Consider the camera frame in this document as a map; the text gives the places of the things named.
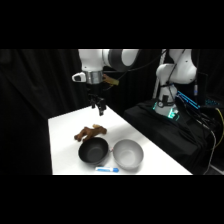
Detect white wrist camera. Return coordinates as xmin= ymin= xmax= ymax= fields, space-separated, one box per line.
xmin=71 ymin=71 xmax=88 ymax=84

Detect small white marker pen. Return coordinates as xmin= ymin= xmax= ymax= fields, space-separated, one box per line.
xmin=94 ymin=166 xmax=120 ymax=174

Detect yellow cable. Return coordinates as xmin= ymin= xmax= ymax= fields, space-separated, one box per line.
xmin=213 ymin=106 xmax=224 ymax=149

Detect grey bowl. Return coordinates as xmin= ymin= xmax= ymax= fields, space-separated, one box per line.
xmin=112 ymin=138 xmax=145 ymax=170

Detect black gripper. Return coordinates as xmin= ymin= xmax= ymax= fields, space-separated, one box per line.
xmin=86 ymin=83 xmax=107 ymax=117

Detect black cloth covered stand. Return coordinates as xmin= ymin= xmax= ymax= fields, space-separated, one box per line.
xmin=122 ymin=99 xmax=216 ymax=176

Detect black bowl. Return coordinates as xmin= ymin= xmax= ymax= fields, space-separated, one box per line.
xmin=77 ymin=136 xmax=110 ymax=165

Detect black curtain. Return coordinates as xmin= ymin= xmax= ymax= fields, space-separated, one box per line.
xmin=0 ymin=49 xmax=224 ymax=176

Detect brown plush deer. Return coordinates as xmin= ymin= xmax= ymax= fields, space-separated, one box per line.
xmin=73 ymin=123 xmax=108 ymax=143

